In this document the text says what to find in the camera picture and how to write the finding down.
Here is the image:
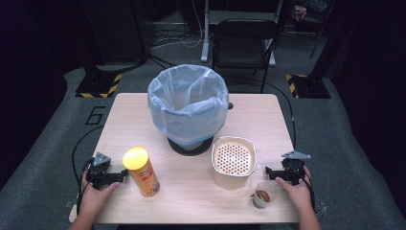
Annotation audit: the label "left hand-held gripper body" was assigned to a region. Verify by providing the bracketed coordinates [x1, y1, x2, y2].
[85, 151, 113, 190]

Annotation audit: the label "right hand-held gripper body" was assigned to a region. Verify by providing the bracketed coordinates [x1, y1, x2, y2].
[281, 150, 312, 187]

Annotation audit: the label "clear plastic cup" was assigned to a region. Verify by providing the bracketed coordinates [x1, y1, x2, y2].
[251, 180, 279, 210]

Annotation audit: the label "yellow chip can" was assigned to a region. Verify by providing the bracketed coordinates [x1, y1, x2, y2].
[122, 147, 161, 198]

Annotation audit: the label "white strainer container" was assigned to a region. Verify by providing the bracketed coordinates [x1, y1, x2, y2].
[210, 135, 258, 192]

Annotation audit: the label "black trash bin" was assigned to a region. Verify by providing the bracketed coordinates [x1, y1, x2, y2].
[167, 135, 215, 157]

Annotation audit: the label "person's left hand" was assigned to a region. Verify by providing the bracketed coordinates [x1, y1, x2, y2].
[79, 173, 121, 216]

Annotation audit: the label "person's right hand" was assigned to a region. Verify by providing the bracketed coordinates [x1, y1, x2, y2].
[275, 166, 316, 212]

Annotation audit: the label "black yellow-striped stand base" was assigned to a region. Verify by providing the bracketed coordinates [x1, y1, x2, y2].
[285, 73, 332, 100]
[75, 73, 124, 99]

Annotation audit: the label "black folding chair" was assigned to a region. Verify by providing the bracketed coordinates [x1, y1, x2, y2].
[212, 17, 281, 95]

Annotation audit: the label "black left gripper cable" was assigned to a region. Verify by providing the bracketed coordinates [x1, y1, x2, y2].
[71, 125, 105, 216]

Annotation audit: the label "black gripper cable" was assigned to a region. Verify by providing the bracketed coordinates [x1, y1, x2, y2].
[263, 80, 317, 212]
[71, 125, 105, 216]

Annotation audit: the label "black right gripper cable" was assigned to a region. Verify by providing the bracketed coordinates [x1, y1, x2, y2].
[263, 80, 317, 212]

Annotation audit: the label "white floor cables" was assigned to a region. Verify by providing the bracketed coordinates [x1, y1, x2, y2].
[149, 0, 206, 51]

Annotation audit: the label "white desk frame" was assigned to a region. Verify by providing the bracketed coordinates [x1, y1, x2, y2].
[199, 0, 285, 68]

